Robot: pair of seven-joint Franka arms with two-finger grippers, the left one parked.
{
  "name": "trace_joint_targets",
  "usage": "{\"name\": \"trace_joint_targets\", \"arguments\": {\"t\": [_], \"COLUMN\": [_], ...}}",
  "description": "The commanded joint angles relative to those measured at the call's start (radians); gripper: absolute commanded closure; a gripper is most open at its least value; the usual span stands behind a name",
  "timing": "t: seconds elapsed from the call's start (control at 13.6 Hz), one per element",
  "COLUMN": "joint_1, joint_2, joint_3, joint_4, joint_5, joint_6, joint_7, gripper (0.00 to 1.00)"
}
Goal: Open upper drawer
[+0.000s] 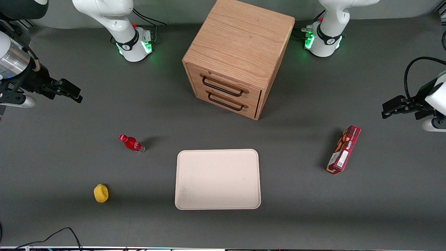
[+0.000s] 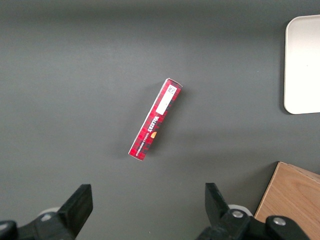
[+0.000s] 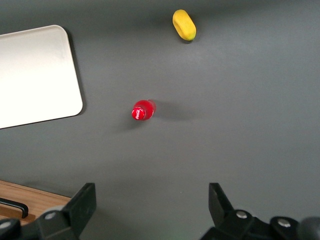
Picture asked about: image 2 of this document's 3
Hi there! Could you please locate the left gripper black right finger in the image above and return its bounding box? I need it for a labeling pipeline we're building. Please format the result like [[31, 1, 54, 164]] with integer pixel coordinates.
[[197, 182, 312, 240]]

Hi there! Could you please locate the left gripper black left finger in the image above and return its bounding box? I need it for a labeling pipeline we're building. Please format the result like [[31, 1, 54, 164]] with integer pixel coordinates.
[[0, 184, 94, 240]]

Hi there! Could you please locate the wooden drawer cabinet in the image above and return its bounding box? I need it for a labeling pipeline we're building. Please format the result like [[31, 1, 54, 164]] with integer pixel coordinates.
[[253, 161, 320, 240]]

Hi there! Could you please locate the red tartan shortbread box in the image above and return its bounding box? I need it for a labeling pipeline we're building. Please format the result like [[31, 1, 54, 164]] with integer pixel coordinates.
[[128, 77, 183, 163]]

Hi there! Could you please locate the beige plastic tray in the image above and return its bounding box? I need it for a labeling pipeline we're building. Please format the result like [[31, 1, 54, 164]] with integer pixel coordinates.
[[283, 14, 320, 115]]

